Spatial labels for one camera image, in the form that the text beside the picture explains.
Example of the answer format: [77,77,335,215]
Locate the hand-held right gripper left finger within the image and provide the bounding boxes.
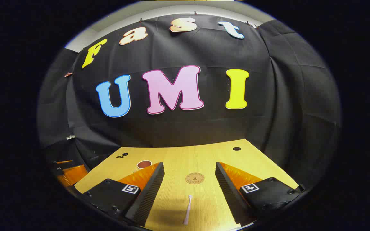
[82,162,165,227]

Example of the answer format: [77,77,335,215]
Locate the white toothbrush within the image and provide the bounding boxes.
[183,194,193,225]

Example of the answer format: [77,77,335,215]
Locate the round cork coaster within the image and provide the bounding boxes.
[185,172,205,185]

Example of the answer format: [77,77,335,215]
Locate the wooden desktop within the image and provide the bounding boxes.
[74,139,299,231]

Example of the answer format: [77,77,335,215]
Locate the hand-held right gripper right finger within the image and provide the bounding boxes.
[215,162,305,227]

